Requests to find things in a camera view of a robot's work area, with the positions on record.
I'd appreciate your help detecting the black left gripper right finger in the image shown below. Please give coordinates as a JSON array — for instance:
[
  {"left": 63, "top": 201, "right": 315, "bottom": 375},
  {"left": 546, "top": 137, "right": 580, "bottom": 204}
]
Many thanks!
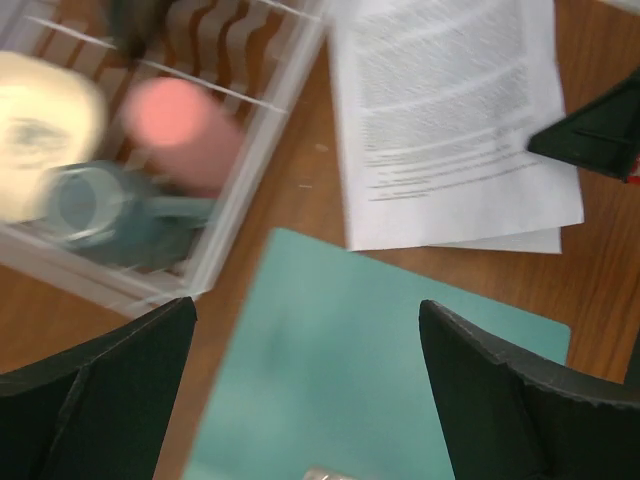
[{"left": 419, "top": 300, "right": 639, "bottom": 479}]

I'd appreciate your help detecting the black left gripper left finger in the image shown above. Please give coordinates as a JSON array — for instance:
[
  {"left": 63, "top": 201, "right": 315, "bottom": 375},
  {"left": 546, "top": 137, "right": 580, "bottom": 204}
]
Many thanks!
[{"left": 1, "top": 297, "right": 196, "bottom": 479}]

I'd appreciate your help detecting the dark brown oval plate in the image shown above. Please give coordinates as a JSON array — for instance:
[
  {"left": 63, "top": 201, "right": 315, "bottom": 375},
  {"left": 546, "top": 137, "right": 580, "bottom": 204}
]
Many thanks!
[{"left": 106, "top": 0, "right": 174, "bottom": 60}]

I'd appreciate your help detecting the cream square bowl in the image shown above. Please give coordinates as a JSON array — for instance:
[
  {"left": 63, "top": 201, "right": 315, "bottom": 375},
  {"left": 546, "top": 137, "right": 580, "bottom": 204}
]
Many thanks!
[{"left": 1, "top": 50, "right": 108, "bottom": 223}]

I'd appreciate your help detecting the metal folder clip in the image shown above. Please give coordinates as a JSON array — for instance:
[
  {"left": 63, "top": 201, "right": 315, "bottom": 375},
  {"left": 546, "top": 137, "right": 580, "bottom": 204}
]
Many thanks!
[{"left": 303, "top": 465, "right": 357, "bottom": 480}]

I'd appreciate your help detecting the pink cup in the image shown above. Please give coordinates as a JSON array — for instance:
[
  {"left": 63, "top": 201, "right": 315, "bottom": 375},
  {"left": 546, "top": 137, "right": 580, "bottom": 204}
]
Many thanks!
[{"left": 121, "top": 77, "right": 245, "bottom": 198}]

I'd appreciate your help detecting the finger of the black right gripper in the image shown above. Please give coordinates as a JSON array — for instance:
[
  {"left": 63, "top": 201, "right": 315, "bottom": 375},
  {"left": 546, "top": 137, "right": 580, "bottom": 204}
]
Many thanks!
[{"left": 527, "top": 71, "right": 639, "bottom": 181}]

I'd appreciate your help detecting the grey-blue mug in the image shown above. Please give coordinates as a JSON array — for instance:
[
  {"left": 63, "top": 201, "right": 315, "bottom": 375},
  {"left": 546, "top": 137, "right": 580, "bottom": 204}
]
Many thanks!
[{"left": 42, "top": 160, "right": 215, "bottom": 270}]

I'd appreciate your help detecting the printed white paper sheet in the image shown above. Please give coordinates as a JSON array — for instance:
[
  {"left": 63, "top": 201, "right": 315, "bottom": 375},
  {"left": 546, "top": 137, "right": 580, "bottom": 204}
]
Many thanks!
[{"left": 329, "top": 1, "right": 584, "bottom": 251}]

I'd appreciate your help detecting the printed paper stack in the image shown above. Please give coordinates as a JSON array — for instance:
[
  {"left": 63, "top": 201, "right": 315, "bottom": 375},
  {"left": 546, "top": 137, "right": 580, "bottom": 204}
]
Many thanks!
[{"left": 432, "top": 228, "right": 562, "bottom": 254}]

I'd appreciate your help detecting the white wire dish rack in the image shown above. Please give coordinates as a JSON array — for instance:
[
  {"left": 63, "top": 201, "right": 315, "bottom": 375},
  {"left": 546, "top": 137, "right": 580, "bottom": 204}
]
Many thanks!
[{"left": 1, "top": 1, "right": 330, "bottom": 317}]

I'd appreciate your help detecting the green file folder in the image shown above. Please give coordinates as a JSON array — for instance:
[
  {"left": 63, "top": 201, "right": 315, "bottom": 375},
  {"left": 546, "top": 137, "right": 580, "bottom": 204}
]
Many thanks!
[{"left": 184, "top": 229, "right": 570, "bottom": 479}]

